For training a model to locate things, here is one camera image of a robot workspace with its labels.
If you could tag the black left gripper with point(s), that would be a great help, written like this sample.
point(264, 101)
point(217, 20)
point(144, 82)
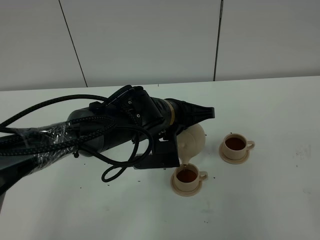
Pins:
point(159, 117)

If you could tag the beige ceramic teapot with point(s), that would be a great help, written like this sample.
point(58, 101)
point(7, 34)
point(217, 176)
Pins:
point(190, 142)

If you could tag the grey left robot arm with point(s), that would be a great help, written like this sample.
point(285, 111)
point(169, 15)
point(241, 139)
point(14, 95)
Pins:
point(127, 129)

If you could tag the beige teacup far right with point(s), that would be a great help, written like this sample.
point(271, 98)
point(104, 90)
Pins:
point(235, 145)

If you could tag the beige teacup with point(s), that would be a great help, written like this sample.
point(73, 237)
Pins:
point(187, 177)
point(235, 145)

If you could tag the beige teacup near centre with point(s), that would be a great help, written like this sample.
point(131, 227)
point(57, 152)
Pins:
point(187, 177)

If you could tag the beige saucer far right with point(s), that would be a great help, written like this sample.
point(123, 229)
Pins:
point(241, 160)

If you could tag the beige saucer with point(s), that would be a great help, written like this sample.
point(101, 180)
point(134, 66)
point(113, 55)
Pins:
point(185, 193)
point(241, 160)

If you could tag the beige saucer near centre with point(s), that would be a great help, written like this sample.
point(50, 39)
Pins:
point(185, 193)

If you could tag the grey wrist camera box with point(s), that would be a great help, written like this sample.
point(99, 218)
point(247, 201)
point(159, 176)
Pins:
point(164, 153)

